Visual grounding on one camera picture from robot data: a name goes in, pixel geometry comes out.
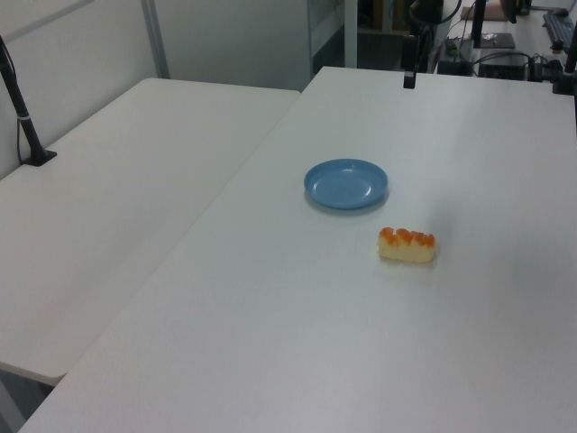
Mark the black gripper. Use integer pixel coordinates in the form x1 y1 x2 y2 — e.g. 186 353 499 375
402 33 418 90

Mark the blue round plastic plate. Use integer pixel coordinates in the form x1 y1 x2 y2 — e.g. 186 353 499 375
303 158 390 211

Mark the bread slice with orange topping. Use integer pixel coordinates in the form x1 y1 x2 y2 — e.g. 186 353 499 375
376 226 437 263

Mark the black electronics device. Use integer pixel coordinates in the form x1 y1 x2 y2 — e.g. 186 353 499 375
437 38 472 76

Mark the black monitor stand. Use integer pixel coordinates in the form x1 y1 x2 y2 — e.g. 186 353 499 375
471 0 489 49

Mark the black computer box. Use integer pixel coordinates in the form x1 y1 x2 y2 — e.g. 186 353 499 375
477 52 532 80

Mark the black flat board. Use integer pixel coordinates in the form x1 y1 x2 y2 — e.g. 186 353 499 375
472 32 516 50

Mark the brown cardboard box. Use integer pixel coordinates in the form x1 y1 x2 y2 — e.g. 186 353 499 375
462 0 504 22

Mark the black clamp with pole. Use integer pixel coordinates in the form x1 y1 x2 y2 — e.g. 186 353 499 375
552 0 577 97

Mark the black keyboard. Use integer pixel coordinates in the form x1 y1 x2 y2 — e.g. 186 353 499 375
543 13 576 46

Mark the black camera pole with base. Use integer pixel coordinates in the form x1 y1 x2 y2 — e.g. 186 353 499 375
0 33 59 168

